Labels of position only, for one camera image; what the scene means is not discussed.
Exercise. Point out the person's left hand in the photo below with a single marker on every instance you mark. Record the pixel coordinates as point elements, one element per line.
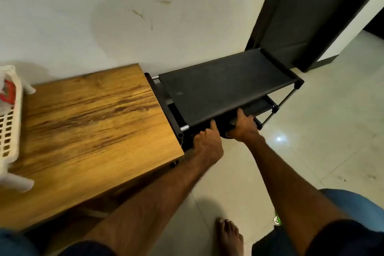
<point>208,145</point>

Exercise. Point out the person's right hand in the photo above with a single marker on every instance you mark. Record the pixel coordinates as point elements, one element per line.
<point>245,128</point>

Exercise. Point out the person's left forearm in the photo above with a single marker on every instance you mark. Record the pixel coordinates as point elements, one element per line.
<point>162,205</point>

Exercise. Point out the person's right forearm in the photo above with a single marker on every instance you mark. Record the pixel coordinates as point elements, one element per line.
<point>288,187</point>

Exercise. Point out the person's blue shorts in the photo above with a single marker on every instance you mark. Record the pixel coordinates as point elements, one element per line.
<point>360,205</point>

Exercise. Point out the black shoe rack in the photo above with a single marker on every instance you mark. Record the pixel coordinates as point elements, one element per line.
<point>222,85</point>

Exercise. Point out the small green object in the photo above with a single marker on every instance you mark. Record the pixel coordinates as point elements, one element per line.
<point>276,220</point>

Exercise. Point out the low wooden table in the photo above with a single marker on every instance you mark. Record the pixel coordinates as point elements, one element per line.
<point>90,133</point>

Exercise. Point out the dark door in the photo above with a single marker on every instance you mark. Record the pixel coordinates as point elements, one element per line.
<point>324,7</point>

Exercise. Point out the large white plastic tray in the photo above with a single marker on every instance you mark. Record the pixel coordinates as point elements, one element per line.
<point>9,136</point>

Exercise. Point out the red label sticker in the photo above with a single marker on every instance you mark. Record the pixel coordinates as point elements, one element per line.
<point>7,92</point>

